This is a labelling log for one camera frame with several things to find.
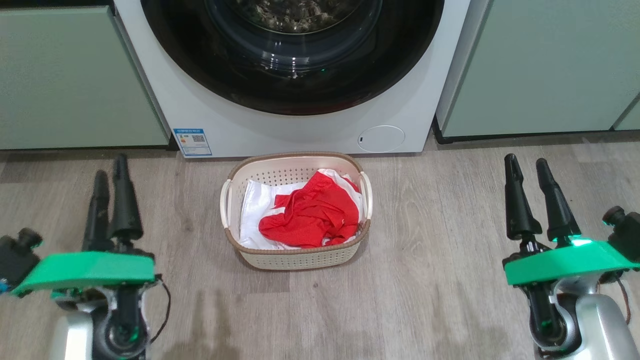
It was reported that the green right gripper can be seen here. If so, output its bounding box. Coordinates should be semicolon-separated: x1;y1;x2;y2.
502;153;640;287

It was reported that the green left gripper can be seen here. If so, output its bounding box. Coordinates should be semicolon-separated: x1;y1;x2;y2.
10;153;157;298

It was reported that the washing machine door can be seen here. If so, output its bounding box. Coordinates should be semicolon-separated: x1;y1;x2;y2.
140;0;446;116

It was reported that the red garment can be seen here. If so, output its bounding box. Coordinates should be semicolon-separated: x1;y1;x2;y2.
258;170;362;249

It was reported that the white front-load washing machine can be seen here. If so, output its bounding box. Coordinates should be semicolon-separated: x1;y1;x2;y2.
113;0;472;159

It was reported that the stainless steel washing machine drum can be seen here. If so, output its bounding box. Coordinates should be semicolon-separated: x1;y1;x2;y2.
239;0;365;35

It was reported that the blue energy label sticker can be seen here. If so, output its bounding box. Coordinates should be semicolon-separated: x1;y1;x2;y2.
173;128;213;158

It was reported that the pale green cabinet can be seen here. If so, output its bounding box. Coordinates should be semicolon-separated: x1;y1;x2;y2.
0;4;171;151
435;0;640;139

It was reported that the white garment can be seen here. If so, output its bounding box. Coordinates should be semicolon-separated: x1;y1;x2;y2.
239;168;366;251

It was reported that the round white filter cover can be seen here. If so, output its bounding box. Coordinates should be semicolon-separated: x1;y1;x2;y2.
357;125;406;154

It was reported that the cream perforated laundry basket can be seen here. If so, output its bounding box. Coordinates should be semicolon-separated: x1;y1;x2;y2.
220;151;374;271

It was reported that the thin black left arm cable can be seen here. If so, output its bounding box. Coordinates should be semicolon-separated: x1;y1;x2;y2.
149;274;172;345

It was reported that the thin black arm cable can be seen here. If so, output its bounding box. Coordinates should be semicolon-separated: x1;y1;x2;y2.
616;276;633;327
149;274;172;345

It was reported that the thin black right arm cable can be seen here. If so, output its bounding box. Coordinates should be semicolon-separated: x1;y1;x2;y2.
616;276;633;327

